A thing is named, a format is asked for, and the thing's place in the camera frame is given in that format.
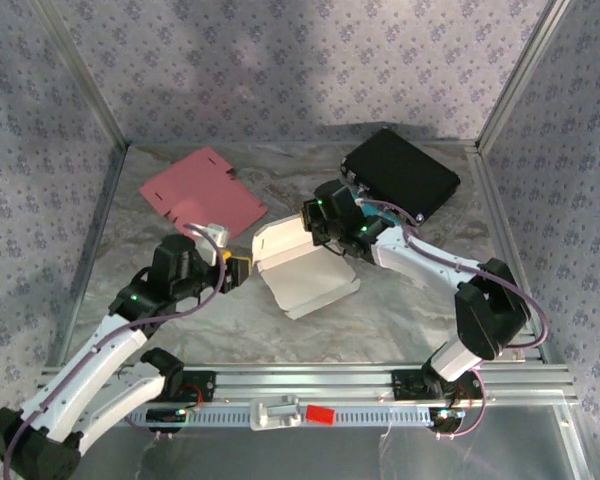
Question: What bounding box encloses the white paper box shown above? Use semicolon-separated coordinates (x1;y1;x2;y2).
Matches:
250;213;361;321

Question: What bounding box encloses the pink paper box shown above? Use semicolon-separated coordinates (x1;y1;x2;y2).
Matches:
138;146;269;241

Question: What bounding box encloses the teal plastic cylinder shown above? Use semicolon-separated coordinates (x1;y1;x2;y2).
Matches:
352;193;400;227

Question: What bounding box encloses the black hard case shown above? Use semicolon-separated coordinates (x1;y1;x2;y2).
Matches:
340;127;462;229

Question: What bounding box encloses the black electronics module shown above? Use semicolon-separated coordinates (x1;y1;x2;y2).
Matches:
146;407;189;434

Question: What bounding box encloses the red plastic block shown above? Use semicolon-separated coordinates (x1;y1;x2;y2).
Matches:
304;405;337;427

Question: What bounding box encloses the grey metal sheet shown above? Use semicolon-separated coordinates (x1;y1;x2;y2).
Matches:
79;424;581;480

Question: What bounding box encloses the round black electronics board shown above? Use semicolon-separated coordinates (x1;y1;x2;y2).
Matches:
427;405;466;435

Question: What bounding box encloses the aluminium side rail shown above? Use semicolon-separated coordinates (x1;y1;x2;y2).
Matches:
467;144;551;364
47;144;131;371

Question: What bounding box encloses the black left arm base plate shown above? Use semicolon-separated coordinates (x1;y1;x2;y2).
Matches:
172;369;217;404

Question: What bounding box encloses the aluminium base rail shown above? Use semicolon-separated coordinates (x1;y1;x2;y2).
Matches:
32;363;579;405

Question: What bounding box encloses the white plastic bracket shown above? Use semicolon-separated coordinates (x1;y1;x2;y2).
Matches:
248;394;302;432

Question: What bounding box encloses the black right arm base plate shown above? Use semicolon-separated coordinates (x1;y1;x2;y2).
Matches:
390;368;484;401

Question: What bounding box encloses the slotted grey cable duct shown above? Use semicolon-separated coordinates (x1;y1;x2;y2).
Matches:
127;403;431;426

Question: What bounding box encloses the aluminium frame post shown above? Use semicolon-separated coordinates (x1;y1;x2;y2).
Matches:
29;0;132;150
473;0;574;154

